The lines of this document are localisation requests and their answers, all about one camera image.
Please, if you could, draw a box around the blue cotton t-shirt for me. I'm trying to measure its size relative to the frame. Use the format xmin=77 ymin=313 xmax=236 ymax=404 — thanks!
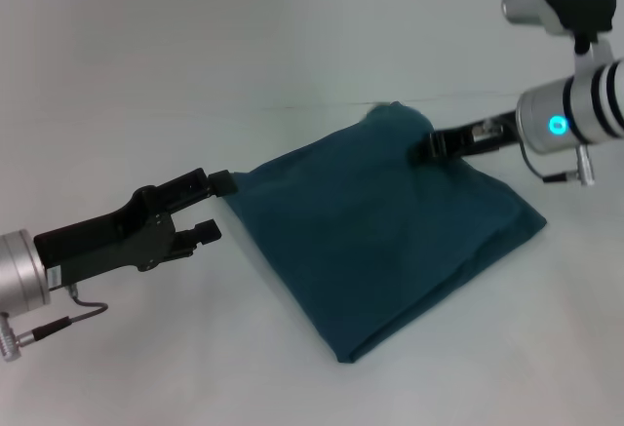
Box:
xmin=226 ymin=100 xmax=548 ymax=365

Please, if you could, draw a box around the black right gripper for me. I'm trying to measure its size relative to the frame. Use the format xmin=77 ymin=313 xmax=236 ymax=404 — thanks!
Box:
xmin=410 ymin=110 xmax=523 ymax=163

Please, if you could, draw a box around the left arm cable with connector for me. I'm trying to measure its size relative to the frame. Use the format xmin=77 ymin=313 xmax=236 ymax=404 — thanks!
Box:
xmin=0 ymin=286 xmax=109 ymax=364

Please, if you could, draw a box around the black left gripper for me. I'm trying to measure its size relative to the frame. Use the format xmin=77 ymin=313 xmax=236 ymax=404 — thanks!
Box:
xmin=32 ymin=167 xmax=239 ymax=285

